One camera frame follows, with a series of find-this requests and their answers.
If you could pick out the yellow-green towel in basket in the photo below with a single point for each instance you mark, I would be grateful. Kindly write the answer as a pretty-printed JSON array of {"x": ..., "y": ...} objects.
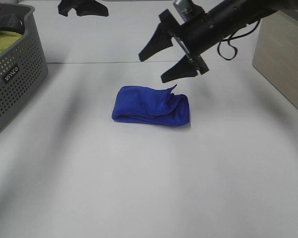
[{"x": 8, "y": 38}]

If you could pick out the grey perforated plastic basket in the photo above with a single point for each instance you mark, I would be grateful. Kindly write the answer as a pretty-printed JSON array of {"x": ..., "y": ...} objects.
[{"x": 23, "y": 67}]

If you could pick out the blue microfiber towel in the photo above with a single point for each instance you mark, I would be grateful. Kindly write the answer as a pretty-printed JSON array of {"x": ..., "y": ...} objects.
[{"x": 138, "y": 104}]

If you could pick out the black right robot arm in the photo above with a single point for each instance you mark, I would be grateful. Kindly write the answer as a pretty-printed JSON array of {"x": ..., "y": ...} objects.
[{"x": 229, "y": 16}]

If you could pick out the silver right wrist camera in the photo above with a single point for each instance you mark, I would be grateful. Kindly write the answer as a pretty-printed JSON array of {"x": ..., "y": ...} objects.
[{"x": 187, "y": 9}]

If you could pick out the black cloth in basket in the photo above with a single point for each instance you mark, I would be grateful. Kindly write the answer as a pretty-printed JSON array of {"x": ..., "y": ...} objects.
[{"x": 11, "y": 23}]

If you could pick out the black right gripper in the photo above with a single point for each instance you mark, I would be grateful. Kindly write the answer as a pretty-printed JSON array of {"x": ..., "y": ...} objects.
[{"x": 194, "y": 37}]

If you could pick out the beige storage box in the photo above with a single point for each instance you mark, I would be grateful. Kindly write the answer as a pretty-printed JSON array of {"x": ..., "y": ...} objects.
[{"x": 276, "y": 54}]

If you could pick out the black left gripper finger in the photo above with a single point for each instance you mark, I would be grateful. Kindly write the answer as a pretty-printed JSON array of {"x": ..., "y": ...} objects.
[
  {"x": 91, "y": 7},
  {"x": 65, "y": 6}
]

